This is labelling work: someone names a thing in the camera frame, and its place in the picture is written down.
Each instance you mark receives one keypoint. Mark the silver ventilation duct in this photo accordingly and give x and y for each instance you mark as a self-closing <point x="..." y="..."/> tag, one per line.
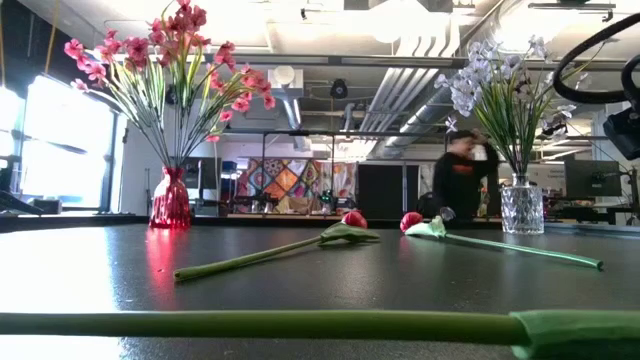
<point x="400" y="100"/>

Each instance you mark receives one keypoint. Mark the grey monitor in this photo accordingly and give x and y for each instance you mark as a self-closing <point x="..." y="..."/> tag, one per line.
<point x="205" y="172"/>

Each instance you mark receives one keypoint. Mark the red glass vase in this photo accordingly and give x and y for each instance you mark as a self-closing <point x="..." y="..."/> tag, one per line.
<point x="171" y="200"/>

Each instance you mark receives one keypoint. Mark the large bright window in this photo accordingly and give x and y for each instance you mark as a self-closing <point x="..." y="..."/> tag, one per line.
<point x="70" y="150"/>

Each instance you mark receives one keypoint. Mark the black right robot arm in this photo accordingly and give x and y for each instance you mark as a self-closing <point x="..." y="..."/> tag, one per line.
<point x="625" y="132"/>

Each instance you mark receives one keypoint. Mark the black monitor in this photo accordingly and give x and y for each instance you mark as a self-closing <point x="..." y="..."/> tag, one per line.
<point x="592" y="179"/>

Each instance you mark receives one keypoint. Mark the clear cut-glass vase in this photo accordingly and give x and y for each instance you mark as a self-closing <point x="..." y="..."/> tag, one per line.
<point x="522" y="207"/>

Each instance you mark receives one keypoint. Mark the pink artificial flower spray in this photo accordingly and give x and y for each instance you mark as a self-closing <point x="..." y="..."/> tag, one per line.
<point x="225" y="52"/>
<point x="75" y="48"/>
<point x="172" y="25"/>
<point x="255" y="80"/>

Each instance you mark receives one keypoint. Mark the white ventilation unit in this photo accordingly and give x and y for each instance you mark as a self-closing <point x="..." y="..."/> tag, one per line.
<point x="284" y="75"/>

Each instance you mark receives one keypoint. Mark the colourful patterned curtain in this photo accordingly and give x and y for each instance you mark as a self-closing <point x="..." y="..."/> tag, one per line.
<point x="295" y="182"/>

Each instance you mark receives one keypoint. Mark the person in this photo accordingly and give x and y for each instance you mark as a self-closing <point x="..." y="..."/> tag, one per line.
<point x="460" y="180"/>

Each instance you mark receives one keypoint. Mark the black metal rack frame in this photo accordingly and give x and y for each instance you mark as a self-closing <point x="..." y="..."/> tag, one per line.
<point x="300" y="133"/>

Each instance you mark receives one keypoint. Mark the red artificial tulip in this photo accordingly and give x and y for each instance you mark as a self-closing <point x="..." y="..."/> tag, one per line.
<point x="250" y="327"/>
<point x="411" y="221"/>
<point x="355" y="219"/>

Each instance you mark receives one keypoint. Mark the black ceiling spotlight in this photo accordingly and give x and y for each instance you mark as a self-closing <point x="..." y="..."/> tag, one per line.
<point x="339" y="89"/>

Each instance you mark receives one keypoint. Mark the black cabinet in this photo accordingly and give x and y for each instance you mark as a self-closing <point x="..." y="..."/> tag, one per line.
<point x="385" y="190"/>

